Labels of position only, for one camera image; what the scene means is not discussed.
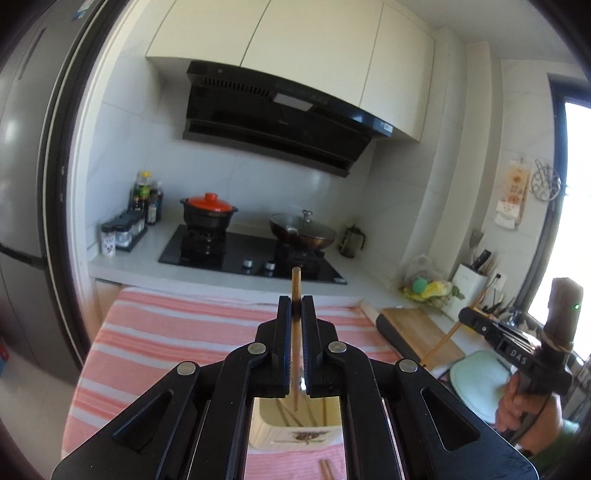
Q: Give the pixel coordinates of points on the black range hood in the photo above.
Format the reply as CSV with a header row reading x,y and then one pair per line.
x,y
277,120

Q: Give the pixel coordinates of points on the window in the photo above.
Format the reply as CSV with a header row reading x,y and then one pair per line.
x,y
577,184

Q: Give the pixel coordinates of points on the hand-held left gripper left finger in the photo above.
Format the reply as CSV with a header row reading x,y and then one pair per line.
x,y
282,332

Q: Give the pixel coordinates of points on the person's right hand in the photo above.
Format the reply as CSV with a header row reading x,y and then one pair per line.
x,y
535,420

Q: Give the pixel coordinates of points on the wall calendar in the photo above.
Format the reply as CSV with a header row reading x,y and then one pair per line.
x,y
511,189

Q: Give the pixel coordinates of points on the wooden cutting board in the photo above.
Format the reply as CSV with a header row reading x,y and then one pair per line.
x,y
422,332

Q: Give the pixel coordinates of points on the cream utensil holder box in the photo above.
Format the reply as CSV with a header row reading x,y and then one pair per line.
x,y
295,438

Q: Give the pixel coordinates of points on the wok with glass lid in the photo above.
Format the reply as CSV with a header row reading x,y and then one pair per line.
x,y
302,230

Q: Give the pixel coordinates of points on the person's right forearm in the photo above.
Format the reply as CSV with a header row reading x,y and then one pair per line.
x,y
563,450

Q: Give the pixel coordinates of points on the cream wall cabinets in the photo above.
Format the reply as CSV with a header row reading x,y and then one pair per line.
x,y
286,37

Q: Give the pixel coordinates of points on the black gas stove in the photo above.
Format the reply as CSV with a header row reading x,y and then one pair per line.
x,y
231,254

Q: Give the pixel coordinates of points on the pink white striped tablecloth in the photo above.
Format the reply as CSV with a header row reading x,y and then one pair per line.
x,y
161,332

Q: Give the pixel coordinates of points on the grey refrigerator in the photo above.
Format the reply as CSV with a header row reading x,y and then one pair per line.
x,y
23,161

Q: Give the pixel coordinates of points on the glass french press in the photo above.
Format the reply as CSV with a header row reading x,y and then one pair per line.
x,y
352,242

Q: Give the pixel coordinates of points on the wall outlet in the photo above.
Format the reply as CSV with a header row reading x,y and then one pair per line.
x,y
500,280

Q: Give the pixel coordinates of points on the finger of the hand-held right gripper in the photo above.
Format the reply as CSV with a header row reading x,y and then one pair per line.
x,y
478,323

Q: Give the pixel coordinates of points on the bag of produce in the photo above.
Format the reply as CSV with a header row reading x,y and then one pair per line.
x,y
427,286

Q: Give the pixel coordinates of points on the green cutting board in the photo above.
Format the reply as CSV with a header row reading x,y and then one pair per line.
x,y
478,387

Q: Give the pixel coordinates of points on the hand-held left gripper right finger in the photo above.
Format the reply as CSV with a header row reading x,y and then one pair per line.
x,y
309,332

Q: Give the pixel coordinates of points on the black clay pot red lid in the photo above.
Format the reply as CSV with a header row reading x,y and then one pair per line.
x,y
207,214

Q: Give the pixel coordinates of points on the white knife block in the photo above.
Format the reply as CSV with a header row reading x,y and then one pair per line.
x,y
468,288

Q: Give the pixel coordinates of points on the spice jars and bottles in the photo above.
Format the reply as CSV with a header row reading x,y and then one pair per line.
x,y
122,233

